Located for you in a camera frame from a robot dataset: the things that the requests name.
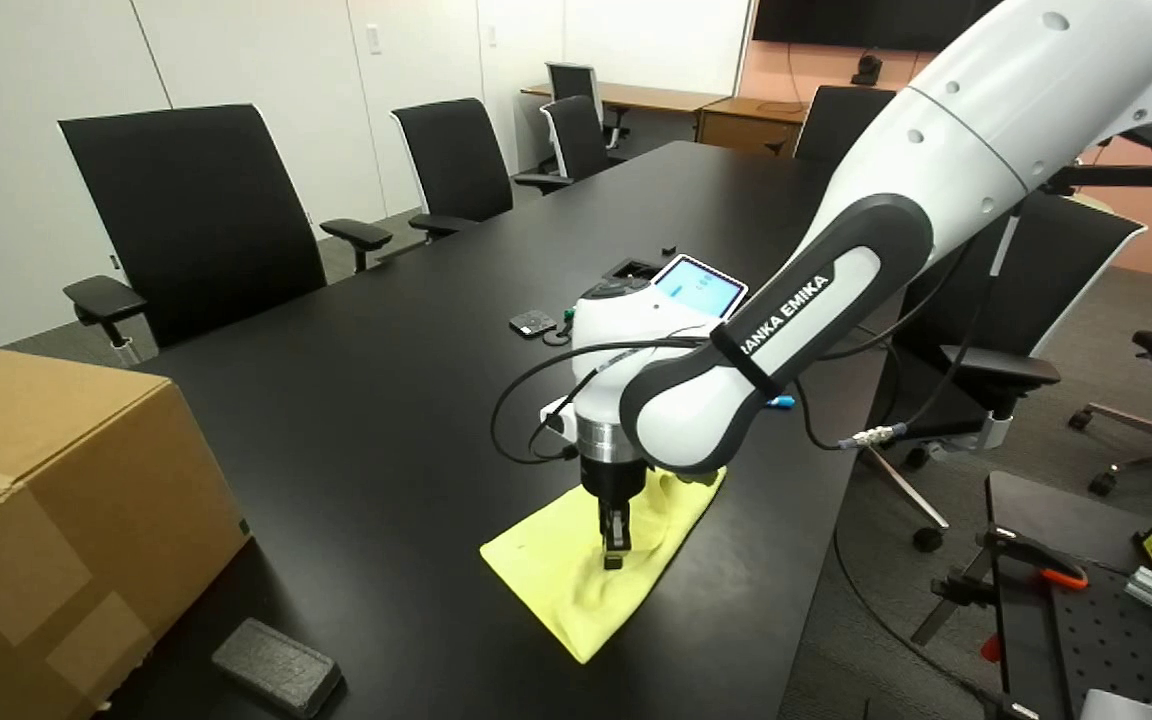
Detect black chair with white frame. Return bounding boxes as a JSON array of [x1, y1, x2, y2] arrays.
[[851, 190, 1150, 557]]

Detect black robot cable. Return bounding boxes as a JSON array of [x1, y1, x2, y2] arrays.
[[483, 234, 991, 473]]

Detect black table power port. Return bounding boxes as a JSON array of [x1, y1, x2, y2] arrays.
[[612, 257, 669, 289]]

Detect brown cardboard box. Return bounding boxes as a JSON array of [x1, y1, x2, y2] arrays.
[[0, 337, 254, 720]]

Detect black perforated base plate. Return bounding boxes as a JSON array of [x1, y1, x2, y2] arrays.
[[981, 468, 1152, 720]]

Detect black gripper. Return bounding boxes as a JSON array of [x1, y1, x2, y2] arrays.
[[575, 456, 650, 566]]

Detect large black office chair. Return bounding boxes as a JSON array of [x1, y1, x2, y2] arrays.
[[56, 100, 396, 360]]

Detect small black flat device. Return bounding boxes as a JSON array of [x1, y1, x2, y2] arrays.
[[509, 308, 560, 341]]

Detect black floor cable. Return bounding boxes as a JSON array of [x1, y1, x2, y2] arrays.
[[830, 524, 1025, 717]]

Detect wooden sideboard desk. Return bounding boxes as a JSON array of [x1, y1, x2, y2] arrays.
[[519, 79, 872, 159]]

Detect black rectangular block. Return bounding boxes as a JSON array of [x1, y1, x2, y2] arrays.
[[209, 616, 347, 720]]

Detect red handled pliers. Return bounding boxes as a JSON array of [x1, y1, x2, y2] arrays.
[[981, 524, 1098, 601]]

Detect black tripod stand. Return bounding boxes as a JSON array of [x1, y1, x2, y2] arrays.
[[1043, 131, 1152, 202]]

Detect tablet on stand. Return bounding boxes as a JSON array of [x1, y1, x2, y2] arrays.
[[650, 248, 754, 325]]

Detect yellow towel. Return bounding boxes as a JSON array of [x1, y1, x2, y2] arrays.
[[478, 461, 731, 668]]

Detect black wall television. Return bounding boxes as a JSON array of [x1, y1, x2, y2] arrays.
[[748, 0, 1010, 48]]

